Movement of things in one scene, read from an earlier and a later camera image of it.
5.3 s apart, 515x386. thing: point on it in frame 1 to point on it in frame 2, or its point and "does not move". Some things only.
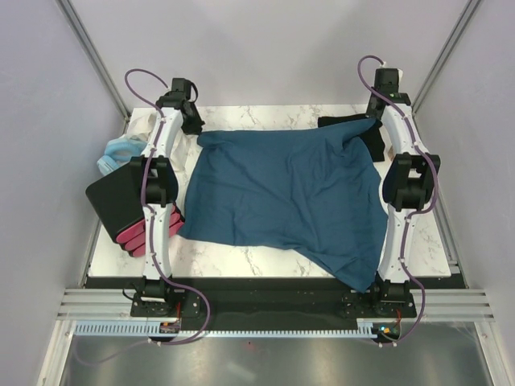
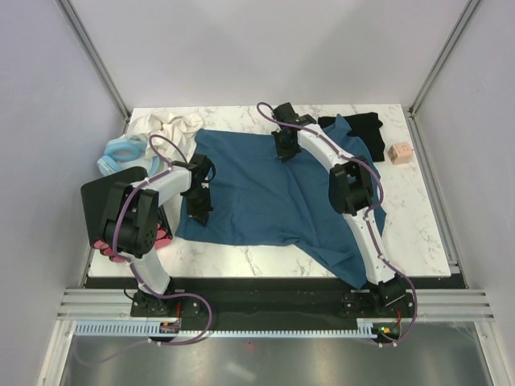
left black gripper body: [193, 123] to [198, 201]
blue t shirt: [315, 186] does not move
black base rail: [260, 299] does not move
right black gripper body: [369, 112] to [285, 149]
